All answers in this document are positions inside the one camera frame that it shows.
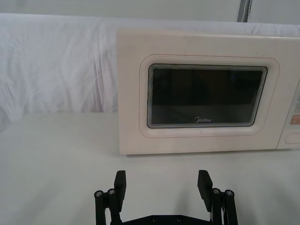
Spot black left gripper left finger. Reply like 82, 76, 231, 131
93, 170, 128, 225

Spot white table cloth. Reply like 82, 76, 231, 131
0, 112, 300, 225

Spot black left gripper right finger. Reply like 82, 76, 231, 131
198, 170, 236, 225

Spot white curtain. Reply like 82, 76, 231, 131
0, 0, 300, 127

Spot grey striped post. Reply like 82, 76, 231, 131
237, 0, 253, 23

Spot cream microwave oven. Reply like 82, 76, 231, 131
116, 28, 300, 158

